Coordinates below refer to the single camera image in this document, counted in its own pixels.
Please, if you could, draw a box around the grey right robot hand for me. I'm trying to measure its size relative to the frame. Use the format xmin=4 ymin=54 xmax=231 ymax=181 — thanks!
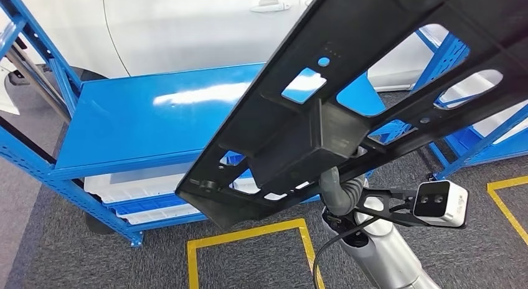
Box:
xmin=318 ymin=146 xmax=368 ymax=217

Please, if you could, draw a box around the black plastic car part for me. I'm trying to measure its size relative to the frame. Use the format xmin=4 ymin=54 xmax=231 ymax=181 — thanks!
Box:
xmin=175 ymin=0 xmax=528 ymax=230

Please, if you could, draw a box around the blue metal shelf rack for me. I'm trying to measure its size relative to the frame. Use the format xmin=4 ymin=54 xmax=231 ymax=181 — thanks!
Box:
xmin=427 ymin=101 xmax=528 ymax=181
xmin=0 ymin=0 xmax=471 ymax=247

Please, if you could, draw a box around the white car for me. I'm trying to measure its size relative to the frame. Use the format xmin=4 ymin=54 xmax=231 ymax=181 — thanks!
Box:
xmin=0 ymin=0 xmax=450 ymax=92

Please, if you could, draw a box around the grey metal stand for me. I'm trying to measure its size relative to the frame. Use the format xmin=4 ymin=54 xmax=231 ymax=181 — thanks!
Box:
xmin=4 ymin=35 xmax=73 ymax=125

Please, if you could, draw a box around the black cable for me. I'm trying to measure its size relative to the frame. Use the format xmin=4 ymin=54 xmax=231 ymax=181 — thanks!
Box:
xmin=312 ymin=216 xmax=380 ymax=289

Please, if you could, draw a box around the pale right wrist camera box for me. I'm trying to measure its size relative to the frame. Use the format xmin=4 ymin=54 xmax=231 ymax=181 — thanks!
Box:
xmin=412 ymin=179 xmax=470 ymax=229

